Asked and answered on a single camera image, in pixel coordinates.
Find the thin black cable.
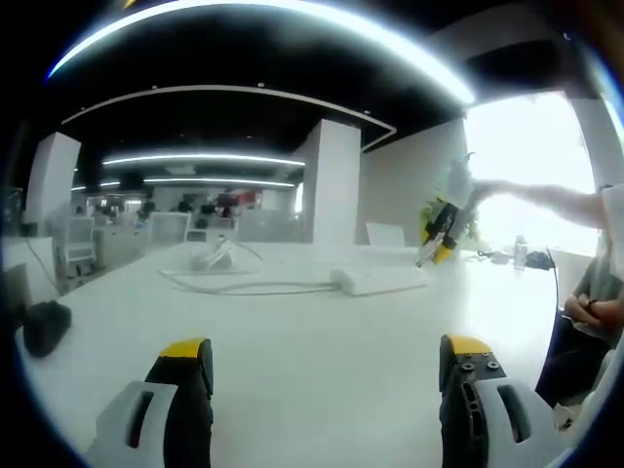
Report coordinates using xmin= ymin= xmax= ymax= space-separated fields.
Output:
xmin=545 ymin=245 xmax=563 ymax=316

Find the frosted desk divider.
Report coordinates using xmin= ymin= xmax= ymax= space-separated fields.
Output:
xmin=238 ymin=209 xmax=306 ymax=244

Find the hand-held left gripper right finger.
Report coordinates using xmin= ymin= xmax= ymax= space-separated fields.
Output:
xmin=438 ymin=332 xmax=562 ymax=468

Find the black pouch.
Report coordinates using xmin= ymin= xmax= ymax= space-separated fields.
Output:
xmin=21 ymin=300 xmax=74 ymax=359

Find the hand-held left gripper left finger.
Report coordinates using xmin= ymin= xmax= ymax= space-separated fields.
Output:
xmin=83 ymin=336 xmax=215 ymax=468

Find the black bag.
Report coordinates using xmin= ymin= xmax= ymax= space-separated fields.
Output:
xmin=525 ymin=250 xmax=556 ymax=270

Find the red wall banner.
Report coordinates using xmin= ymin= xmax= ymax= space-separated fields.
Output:
xmin=215 ymin=190 xmax=258 ymax=210

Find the white chair back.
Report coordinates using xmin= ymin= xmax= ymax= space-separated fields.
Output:
xmin=365 ymin=221 xmax=407 ymax=247

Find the green potted plant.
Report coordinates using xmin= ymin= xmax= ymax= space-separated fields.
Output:
xmin=420 ymin=193 xmax=483 ymax=241

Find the white power strip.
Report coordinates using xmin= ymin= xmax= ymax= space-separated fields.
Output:
xmin=330 ymin=266 xmax=431 ymax=297

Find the white desk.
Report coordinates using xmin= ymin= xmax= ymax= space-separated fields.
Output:
xmin=14 ymin=241 xmax=571 ymax=468

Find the white power strip cable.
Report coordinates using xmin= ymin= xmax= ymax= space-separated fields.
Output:
xmin=159 ymin=267 xmax=342 ymax=297

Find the white mesh office chair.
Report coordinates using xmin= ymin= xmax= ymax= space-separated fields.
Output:
xmin=147 ymin=211 xmax=192 ymax=246
xmin=61 ymin=215 xmax=98 ymax=278

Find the coiled white cable bundle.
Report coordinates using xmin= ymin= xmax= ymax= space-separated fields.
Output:
xmin=188 ymin=235 xmax=264 ymax=273

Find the straight ceiling light strip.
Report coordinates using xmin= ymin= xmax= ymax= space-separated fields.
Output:
xmin=100 ymin=152 xmax=307 ymax=169

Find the long curved ceiling light strip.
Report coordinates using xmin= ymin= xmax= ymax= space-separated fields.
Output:
xmin=46 ymin=0 xmax=477 ymax=106

